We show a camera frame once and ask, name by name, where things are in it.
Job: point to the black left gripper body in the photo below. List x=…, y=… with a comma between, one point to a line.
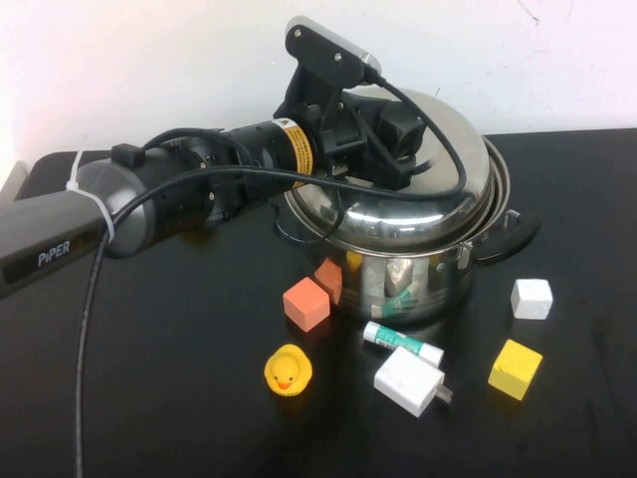
x=338, y=129

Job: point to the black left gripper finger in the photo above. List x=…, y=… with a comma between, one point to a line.
x=400, y=130
x=393, y=169

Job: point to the steel lid with black knob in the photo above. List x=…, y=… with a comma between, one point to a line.
x=398, y=224

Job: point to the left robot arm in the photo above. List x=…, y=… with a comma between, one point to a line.
x=124, y=199

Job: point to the orange cube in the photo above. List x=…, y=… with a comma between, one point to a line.
x=306, y=305

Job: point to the white green glue stick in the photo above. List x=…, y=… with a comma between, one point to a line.
x=400, y=342

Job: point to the white foam cube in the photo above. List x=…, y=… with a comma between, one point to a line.
x=531, y=300

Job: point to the white plug charger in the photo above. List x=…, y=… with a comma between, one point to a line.
x=407, y=382

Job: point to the yellow rubber duck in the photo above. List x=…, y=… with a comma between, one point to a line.
x=288, y=372

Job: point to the yellow cube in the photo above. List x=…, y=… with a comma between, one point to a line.
x=515, y=371

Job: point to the white zip tie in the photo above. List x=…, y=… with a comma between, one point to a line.
x=102, y=214

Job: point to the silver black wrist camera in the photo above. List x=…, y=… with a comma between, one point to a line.
x=328, y=50

